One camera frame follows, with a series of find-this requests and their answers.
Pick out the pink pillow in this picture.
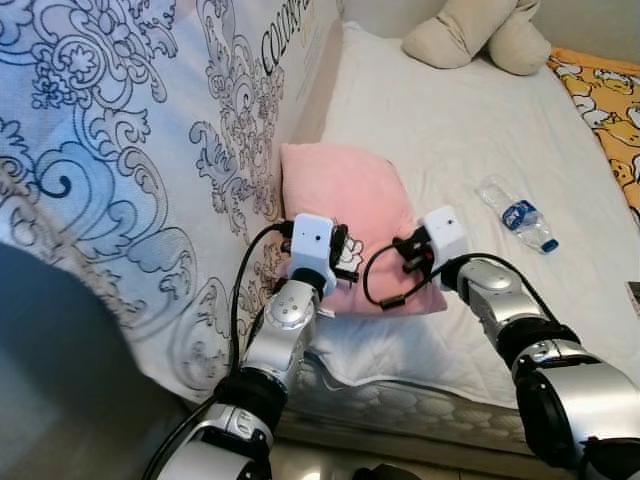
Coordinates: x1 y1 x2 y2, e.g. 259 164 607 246
278 142 448 319

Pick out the clear plastic water bottle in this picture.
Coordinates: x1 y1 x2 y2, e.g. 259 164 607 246
477 175 560 255

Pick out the yellow cartoon egg blanket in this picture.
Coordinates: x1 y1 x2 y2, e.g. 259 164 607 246
547 50 640 216

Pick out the white quilted bed cover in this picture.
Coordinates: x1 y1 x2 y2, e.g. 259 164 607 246
290 20 640 411

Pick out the grey quilted mattress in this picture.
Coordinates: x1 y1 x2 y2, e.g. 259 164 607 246
285 350 526 451

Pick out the beige plush toy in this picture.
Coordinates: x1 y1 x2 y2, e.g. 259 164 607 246
402 0 553 77

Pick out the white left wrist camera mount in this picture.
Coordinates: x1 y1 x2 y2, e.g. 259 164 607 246
288 213 336 296

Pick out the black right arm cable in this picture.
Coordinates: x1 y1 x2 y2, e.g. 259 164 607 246
362 240 446 311

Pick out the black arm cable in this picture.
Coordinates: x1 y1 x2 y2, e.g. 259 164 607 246
228 222 296 381
362 240 446 311

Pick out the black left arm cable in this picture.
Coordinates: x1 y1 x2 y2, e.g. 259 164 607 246
228 222 296 381

